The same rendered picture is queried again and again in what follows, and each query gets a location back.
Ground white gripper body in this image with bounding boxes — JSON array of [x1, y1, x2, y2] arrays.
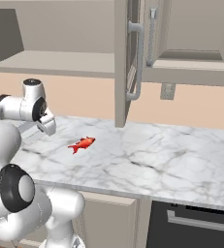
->
[[36, 110, 57, 137]]

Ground red raw fish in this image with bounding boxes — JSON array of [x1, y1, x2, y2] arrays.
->
[[67, 136, 97, 155]]

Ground beige open cabinet door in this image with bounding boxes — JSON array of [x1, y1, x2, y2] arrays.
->
[[113, 0, 141, 129]]

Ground beige base cabinet door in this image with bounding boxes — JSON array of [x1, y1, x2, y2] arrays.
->
[[72, 190, 140, 248]]

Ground beige panelled cabinet door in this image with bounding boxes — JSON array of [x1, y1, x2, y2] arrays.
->
[[142, 0, 224, 88]]

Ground dark grey range hood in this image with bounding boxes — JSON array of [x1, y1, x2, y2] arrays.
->
[[0, 8, 25, 76]]

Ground black dishwasher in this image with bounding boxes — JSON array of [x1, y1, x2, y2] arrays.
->
[[145, 200, 224, 248]]

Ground beige open wall cabinet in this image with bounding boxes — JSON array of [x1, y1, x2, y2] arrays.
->
[[0, 0, 116, 79]]

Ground grey curved door handle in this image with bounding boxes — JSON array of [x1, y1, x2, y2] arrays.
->
[[125, 20, 145, 102]]

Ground grey wall outlet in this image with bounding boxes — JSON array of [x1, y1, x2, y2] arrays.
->
[[160, 82, 176, 101]]

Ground grey slim door handle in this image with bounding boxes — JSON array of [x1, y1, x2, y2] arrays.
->
[[145, 8, 158, 68]]

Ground silver dishwasher handle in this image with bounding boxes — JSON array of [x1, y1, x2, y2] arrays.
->
[[166, 209, 224, 234]]

